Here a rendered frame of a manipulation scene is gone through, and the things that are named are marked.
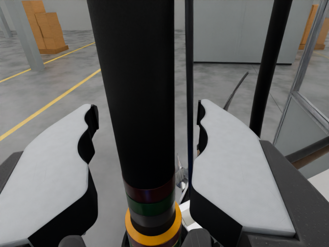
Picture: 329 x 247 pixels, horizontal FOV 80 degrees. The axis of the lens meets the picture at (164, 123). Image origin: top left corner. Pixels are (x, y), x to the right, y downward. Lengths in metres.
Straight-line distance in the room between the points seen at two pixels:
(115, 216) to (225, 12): 4.90
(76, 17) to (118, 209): 13.21
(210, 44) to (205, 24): 0.51
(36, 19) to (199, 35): 5.41
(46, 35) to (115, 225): 7.33
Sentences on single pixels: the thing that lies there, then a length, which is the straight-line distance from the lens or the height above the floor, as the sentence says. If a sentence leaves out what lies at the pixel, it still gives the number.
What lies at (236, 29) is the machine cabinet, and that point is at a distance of 5.61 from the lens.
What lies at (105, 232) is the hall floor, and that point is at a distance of 1.85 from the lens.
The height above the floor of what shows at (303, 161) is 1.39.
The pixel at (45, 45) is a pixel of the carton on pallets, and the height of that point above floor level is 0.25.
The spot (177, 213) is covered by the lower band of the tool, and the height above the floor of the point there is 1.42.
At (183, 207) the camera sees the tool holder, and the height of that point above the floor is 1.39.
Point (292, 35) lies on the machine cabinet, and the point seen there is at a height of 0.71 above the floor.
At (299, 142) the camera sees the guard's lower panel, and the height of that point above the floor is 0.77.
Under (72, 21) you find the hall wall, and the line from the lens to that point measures 14.57.
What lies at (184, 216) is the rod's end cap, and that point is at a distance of 0.20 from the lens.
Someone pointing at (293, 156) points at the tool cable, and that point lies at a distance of 0.27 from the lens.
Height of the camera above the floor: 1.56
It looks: 33 degrees down
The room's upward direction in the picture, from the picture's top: 2 degrees counter-clockwise
